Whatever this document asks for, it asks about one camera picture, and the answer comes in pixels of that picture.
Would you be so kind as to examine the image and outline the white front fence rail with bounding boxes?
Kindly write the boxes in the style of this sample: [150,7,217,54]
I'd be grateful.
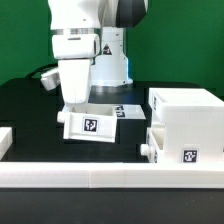
[0,162,224,189]

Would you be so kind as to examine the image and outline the white marker sheet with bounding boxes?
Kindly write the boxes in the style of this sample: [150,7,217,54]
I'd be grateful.
[114,104,145,120]

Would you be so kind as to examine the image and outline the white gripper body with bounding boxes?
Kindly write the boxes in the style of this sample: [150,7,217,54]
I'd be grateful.
[58,59,91,104]

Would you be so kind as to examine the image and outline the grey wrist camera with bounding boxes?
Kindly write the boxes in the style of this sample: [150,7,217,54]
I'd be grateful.
[41,68,60,91]

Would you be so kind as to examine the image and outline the black cable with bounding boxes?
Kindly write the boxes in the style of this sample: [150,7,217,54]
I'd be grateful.
[25,64,58,79]

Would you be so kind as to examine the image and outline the white left fence piece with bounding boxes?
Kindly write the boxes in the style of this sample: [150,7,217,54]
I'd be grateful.
[0,127,13,160]

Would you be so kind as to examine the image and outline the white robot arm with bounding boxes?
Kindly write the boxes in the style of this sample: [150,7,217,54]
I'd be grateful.
[47,0,148,106]

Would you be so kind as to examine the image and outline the white drawer box with knob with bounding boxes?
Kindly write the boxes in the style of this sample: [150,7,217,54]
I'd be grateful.
[140,128,164,163]

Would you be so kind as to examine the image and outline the white drawer cabinet frame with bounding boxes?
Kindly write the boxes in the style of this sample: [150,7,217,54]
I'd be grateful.
[148,88,224,164]

